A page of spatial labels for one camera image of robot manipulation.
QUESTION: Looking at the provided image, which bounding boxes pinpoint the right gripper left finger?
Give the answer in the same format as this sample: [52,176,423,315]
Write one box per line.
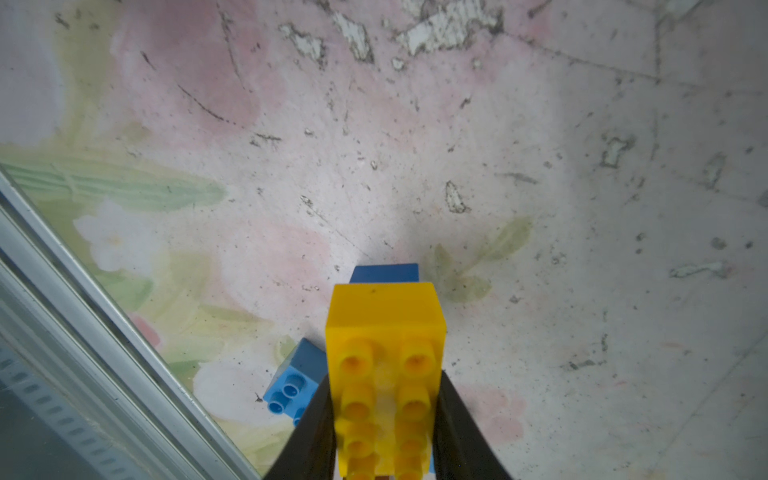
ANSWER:
[264,376,336,480]

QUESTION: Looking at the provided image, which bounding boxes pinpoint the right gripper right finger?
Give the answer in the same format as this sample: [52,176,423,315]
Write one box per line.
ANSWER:
[433,371,513,480]

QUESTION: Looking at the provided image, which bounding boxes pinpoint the light blue long lego brick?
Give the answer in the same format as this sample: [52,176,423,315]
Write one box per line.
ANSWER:
[264,338,328,426]

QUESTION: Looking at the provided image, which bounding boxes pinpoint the yellow long lego brick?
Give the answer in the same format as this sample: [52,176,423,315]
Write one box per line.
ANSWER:
[325,282,447,479]

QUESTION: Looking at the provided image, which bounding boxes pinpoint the dark blue square lego brick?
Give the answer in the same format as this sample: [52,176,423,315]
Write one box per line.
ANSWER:
[349,263,420,284]

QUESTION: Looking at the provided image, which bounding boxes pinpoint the aluminium mounting rail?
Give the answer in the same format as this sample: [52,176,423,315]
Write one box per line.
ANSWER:
[1,174,256,479]

